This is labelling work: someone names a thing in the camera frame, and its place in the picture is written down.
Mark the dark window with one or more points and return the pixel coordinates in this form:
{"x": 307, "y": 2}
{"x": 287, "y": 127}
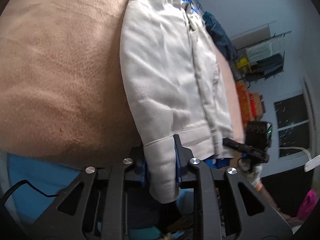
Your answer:
{"x": 293, "y": 125}

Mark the dark blue garment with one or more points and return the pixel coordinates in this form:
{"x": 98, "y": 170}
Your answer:
{"x": 219, "y": 37}

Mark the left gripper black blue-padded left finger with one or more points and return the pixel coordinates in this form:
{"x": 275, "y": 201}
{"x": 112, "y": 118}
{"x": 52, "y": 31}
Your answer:
{"x": 140, "y": 171}

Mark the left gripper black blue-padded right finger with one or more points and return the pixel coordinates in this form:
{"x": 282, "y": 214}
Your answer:
{"x": 187, "y": 174}

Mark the tan fleece blanket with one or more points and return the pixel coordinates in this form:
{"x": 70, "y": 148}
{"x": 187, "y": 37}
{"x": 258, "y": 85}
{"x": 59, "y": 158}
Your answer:
{"x": 62, "y": 92}

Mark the black clothes rack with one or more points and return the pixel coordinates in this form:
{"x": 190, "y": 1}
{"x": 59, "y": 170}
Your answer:
{"x": 249, "y": 38}

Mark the white striped hanging cloth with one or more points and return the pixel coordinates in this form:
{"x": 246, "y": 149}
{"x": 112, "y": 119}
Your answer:
{"x": 265, "y": 49}

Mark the dark green hanging clothes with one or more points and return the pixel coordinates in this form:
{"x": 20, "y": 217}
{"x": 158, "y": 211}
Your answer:
{"x": 268, "y": 67}

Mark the beige and blue jacket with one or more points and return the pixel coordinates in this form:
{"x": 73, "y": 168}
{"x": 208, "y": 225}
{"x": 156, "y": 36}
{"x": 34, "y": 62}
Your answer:
{"x": 174, "y": 86}

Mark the yellow box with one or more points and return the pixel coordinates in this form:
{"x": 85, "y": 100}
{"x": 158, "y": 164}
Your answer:
{"x": 244, "y": 65}

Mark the white knit gloved hand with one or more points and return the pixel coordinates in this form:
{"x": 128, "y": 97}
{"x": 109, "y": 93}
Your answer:
{"x": 251, "y": 172}

